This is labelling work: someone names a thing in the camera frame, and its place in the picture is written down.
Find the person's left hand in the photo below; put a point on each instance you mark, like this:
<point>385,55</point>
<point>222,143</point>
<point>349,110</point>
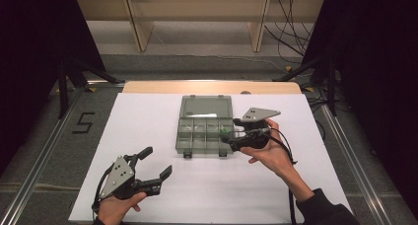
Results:
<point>115,208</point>

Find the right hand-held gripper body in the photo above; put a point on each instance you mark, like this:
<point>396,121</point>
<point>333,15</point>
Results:
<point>256,114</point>

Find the black metal stand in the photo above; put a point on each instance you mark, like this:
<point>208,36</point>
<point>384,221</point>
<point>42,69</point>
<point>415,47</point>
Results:
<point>330,83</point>
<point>64,87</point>

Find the light wooden table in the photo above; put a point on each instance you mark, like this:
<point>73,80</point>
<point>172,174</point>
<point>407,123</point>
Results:
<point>210,87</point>

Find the aluminium floor rail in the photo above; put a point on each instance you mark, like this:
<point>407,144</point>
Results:
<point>355,165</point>
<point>39,159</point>

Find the clear grey compartment organizer box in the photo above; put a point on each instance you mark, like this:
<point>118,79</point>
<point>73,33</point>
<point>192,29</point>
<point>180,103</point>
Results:
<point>200,129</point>

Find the small green plastic piece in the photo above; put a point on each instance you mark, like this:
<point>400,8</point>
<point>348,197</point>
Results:
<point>224,130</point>

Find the person's right hand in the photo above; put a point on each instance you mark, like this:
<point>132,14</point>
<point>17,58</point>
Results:
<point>274,156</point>

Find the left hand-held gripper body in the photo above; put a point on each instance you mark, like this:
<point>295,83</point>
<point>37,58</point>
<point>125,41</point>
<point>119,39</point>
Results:
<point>118,179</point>

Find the beige wooden shelf unit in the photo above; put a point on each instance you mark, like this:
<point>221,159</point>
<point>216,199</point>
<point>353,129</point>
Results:
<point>197,8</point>

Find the white sheet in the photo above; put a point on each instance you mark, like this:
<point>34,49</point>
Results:
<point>148,133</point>

